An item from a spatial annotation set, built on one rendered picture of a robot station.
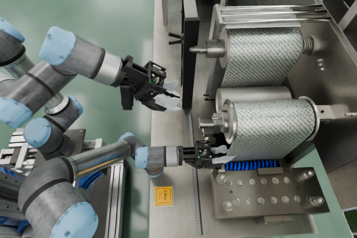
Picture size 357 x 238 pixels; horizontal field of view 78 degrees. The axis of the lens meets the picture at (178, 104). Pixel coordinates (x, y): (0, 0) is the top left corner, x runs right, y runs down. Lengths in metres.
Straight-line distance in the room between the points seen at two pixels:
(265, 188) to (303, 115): 0.32
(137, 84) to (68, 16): 3.09
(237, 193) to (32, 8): 3.68
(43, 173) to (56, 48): 0.33
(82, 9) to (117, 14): 0.54
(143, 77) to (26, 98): 0.25
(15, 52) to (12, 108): 0.41
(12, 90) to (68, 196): 0.27
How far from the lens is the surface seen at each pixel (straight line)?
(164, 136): 1.09
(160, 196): 0.98
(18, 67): 0.97
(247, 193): 0.91
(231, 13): 0.77
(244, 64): 0.79
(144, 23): 3.17
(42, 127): 1.10
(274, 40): 0.81
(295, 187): 0.98
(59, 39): 0.49
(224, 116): 0.70
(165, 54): 1.41
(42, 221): 0.63
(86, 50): 0.50
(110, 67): 0.51
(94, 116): 2.32
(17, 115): 0.56
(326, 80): 0.87
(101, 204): 1.78
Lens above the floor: 1.89
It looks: 57 degrees down
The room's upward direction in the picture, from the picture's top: straight up
